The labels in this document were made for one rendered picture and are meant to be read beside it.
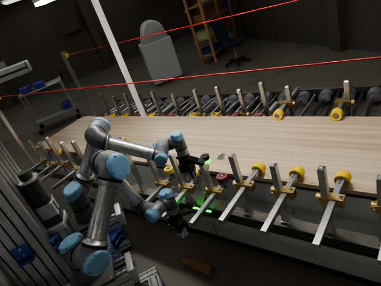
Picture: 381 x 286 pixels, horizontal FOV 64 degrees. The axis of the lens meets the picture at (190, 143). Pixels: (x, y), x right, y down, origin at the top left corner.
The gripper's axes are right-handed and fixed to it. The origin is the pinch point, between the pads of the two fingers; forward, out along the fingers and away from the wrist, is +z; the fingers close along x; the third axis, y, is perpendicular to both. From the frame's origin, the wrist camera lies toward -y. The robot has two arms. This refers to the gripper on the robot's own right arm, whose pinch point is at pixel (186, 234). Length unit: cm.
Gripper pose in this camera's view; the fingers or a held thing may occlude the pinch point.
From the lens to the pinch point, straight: 192.9
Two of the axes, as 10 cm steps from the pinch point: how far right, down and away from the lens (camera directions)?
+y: -5.5, 5.4, -6.3
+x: 7.8, 0.5, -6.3
